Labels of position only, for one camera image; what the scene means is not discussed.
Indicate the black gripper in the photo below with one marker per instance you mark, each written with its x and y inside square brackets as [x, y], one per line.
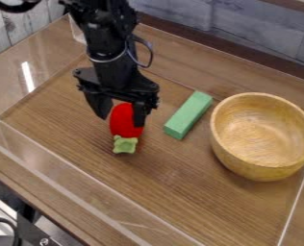
[113, 78]

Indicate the red felt strawberry toy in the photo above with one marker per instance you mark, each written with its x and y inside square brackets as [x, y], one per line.
[123, 131]

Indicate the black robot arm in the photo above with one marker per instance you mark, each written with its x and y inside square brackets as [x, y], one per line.
[107, 22]

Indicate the green rectangular block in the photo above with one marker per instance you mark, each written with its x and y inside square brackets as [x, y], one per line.
[187, 114]

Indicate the light wooden bowl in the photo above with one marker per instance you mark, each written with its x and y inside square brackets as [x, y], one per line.
[256, 136]

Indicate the black equipment bottom left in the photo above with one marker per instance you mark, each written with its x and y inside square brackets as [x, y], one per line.
[25, 234]

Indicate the clear acrylic tray enclosure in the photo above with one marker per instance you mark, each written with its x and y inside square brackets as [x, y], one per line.
[166, 196]

